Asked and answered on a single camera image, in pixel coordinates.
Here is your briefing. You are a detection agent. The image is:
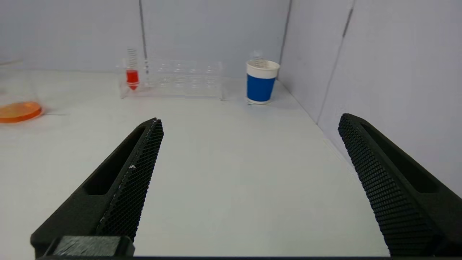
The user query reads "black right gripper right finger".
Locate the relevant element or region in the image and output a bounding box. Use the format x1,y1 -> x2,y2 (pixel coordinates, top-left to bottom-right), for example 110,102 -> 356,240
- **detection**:
338,113 -> 462,257

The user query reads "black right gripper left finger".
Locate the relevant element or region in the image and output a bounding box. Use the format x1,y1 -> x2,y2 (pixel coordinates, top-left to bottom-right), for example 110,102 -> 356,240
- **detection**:
30,117 -> 164,258

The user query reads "blue white paper cup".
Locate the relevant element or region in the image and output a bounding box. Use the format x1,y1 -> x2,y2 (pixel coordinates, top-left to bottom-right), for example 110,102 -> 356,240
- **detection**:
246,60 -> 281,105

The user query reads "clear glass beaker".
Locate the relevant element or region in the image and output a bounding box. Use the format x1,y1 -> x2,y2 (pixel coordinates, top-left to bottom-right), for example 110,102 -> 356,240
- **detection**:
0,60 -> 43,124

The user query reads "clear acrylic test tube rack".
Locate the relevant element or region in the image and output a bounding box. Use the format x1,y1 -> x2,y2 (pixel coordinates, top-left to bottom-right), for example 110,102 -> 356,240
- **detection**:
117,58 -> 225,100

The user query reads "red pigment test tube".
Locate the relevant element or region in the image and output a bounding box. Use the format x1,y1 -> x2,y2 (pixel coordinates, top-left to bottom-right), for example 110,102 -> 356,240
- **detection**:
126,47 -> 140,91

